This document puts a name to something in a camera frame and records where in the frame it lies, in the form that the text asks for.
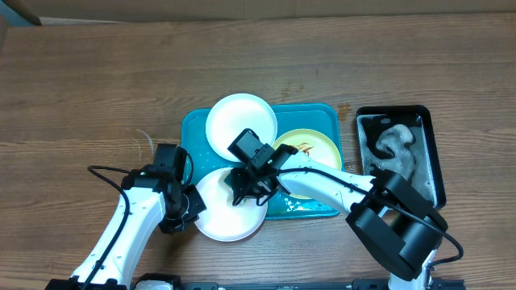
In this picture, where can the white plate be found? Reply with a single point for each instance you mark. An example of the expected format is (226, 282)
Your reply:
(222, 221)
(234, 113)

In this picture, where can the yellow green scrub sponge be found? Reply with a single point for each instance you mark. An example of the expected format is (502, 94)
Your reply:
(225, 181)

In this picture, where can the teal plastic tray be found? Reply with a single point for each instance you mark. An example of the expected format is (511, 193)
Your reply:
(315, 116)

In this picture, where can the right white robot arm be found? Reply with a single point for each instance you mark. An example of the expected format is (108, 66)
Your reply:
(400, 230)

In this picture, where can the black soapy water tray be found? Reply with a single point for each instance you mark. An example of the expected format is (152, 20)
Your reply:
(401, 139)

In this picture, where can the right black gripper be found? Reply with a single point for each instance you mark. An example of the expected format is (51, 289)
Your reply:
(245, 189)

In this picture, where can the yellow-green rimmed plate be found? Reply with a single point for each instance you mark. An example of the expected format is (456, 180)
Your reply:
(313, 144)

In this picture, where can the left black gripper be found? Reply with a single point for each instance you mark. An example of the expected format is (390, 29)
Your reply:
(169, 224)

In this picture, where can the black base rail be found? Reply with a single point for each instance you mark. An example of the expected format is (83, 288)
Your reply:
(158, 281)

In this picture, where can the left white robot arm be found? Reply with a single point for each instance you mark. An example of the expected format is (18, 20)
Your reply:
(147, 201)

